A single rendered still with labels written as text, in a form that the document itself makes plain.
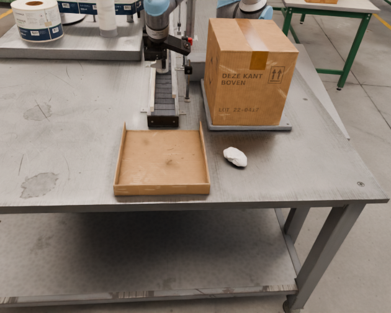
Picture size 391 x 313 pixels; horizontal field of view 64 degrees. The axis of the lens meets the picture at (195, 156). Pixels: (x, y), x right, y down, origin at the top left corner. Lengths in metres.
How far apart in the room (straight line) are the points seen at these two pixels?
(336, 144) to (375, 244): 1.03
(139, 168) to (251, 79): 0.44
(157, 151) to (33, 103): 0.55
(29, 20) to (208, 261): 1.35
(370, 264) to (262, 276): 0.73
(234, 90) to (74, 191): 0.57
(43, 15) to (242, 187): 1.23
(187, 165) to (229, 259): 0.65
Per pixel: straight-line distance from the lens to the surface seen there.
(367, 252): 2.05
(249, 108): 1.09
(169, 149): 1.02
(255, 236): 1.59
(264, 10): 1.50
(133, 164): 0.97
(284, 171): 1.01
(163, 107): 1.13
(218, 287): 1.42
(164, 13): 1.03
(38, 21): 1.72
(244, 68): 1.02
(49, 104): 1.32
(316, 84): 1.57
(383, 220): 2.27
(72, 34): 1.82
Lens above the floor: 1.48
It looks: 40 degrees down
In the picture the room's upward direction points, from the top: 4 degrees clockwise
